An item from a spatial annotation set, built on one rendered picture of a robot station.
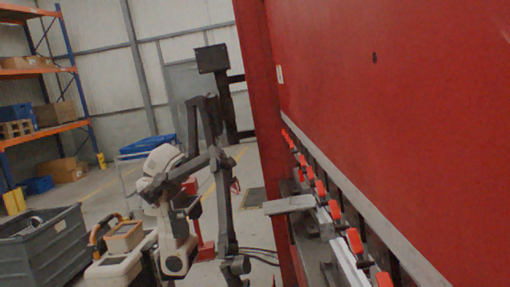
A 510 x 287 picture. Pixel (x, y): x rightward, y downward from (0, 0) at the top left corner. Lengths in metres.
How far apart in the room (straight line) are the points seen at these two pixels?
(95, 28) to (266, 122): 8.24
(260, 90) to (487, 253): 2.42
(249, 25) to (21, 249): 2.61
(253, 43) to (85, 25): 8.27
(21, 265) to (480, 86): 3.80
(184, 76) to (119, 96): 1.82
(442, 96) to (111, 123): 10.35
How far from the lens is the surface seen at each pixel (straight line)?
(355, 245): 0.94
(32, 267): 3.92
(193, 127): 2.36
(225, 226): 1.62
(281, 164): 2.88
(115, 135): 10.69
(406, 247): 0.71
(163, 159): 2.15
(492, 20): 0.40
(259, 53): 2.79
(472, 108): 0.44
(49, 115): 9.72
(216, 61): 2.95
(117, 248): 2.46
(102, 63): 10.58
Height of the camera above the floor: 1.72
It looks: 10 degrees down
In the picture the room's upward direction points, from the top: 10 degrees counter-clockwise
